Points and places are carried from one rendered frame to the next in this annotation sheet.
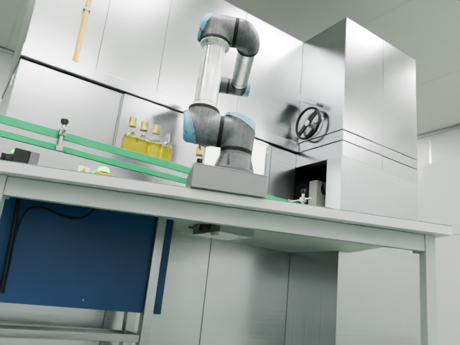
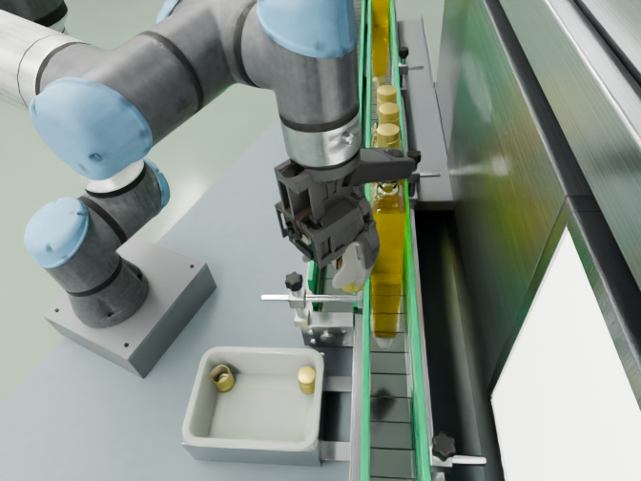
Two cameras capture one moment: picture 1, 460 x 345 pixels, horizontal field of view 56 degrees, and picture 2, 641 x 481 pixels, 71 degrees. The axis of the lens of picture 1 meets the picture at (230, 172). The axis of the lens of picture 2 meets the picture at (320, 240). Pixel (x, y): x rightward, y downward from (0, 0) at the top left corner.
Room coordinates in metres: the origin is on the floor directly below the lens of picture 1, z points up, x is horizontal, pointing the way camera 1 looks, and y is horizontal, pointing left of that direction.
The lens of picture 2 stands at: (2.23, -0.15, 1.56)
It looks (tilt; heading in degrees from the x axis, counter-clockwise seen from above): 47 degrees down; 133
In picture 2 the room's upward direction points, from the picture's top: 8 degrees counter-clockwise
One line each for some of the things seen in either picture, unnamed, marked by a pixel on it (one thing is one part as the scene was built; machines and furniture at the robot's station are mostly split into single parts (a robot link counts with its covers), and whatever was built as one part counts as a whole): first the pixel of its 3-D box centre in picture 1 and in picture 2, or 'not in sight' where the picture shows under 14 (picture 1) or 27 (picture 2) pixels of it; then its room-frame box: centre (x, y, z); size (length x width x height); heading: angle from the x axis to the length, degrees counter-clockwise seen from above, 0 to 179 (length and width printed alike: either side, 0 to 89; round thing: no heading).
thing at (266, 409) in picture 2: not in sight; (259, 403); (1.89, 0.00, 0.80); 0.22 x 0.17 x 0.09; 33
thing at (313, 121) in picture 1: (309, 124); not in sight; (2.47, -0.45, 1.49); 0.21 x 0.05 x 0.21; 33
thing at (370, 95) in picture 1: (359, 110); not in sight; (2.63, -0.80, 1.69); 0.70 x 0.37 x 0.89; 123
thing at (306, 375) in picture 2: not in sight; (308, 380); (1.93, 0.09, 0.79); 0.04 x 0.04 x 0.04
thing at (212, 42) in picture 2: (215, 83); (212, 45); (1.88, 0.11, 1.39); 0.11 x 0.11 x 0.08; 4
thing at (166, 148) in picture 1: (162, 163); (386, 235); (1.95, 0.32, 0.99); 0.06 x 0.06 x 0.21; 32
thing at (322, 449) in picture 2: not in sight; (276, 406); (1.91, 0.02, 0.79); 0.27 x 0.17 x 0.08; 33
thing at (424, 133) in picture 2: not in sight; (418, 99); (1.68, 0.94, 0.84); 0.95 x 0.09 x 0.11; 123
